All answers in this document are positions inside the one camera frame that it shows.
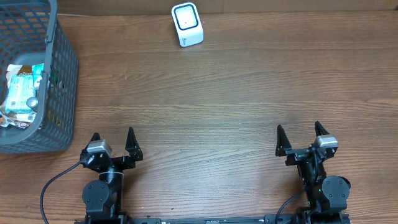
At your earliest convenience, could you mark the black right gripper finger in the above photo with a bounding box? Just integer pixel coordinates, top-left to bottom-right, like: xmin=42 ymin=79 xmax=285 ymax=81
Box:
xmin=315 ymin=121 xmax=329 ymax=136
xmin=275 ymin=125 xmax=292 ymax=157

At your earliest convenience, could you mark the small teal white box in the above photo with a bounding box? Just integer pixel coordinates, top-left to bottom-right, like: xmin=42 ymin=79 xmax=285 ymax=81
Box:
xmin=32 ymin=63 xmax=44 ymax=90

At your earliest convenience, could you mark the yellow liquid bottle silver cap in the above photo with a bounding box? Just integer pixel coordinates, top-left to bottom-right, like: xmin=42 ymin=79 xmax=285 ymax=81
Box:
xmin=26 ymin=96 xmax=39 ymax=110

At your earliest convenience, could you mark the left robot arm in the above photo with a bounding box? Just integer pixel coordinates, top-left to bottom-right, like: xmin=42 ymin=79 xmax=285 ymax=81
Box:
xmin=80 ymin=128 xmax=143 ymax=223

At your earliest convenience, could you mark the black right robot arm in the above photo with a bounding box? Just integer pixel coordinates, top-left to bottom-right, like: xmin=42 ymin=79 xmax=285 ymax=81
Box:
xmin=275 ymin=121 xmax=351 ymax=214

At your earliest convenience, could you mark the white barcode scanner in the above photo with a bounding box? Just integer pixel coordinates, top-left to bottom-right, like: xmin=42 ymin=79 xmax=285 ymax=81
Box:
xmin=171 ymin=2 xmax=204 ymax=47

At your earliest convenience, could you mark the teal tissue pack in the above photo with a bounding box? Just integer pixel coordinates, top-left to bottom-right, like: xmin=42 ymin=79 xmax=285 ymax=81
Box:
xmin=6 ymin=75 xmax=35 ymax=114

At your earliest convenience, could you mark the brown snack packet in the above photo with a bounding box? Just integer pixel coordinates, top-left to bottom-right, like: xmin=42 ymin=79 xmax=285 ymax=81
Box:
xmin=17 ymin=65 xmax=32 ymax=76

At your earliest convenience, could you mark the grey plastic shopping basket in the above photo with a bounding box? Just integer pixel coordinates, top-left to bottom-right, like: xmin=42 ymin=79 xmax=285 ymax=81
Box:
xmin=1 ymin=0 xmax=79 ymax=154

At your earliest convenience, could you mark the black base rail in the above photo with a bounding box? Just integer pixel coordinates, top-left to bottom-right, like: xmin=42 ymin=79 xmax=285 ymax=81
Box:
xmin=74 ymin=213 xmax=352 ymax=224

